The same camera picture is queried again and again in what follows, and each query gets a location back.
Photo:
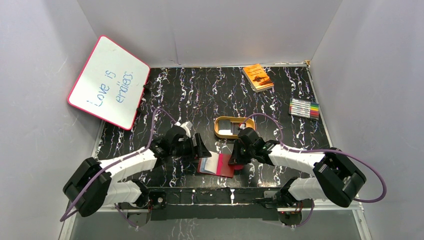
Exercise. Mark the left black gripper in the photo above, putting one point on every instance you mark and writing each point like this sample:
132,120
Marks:
197,145

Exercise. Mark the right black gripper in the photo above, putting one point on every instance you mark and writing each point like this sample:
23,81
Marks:
235,159

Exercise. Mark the red card holder wallet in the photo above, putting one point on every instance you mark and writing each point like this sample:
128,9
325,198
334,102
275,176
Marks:
218,165

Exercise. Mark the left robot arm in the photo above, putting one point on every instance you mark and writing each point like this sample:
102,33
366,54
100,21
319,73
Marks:
98,183

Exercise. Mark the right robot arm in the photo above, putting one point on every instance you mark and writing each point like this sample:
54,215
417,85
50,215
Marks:
333,176

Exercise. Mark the dark cards in tray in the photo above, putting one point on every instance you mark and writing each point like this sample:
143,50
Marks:
228,128

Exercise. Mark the gold oval tray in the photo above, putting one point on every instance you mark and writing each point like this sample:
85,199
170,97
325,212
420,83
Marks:
248,122

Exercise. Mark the pack of coloured markers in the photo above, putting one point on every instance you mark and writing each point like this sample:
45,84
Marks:
304,109

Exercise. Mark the orange book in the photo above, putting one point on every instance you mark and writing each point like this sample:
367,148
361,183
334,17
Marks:
258,78

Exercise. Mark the pink framed whiteboard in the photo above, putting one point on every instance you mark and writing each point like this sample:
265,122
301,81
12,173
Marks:
111,84

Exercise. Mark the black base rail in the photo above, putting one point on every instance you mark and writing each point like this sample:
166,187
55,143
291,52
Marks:
169,203

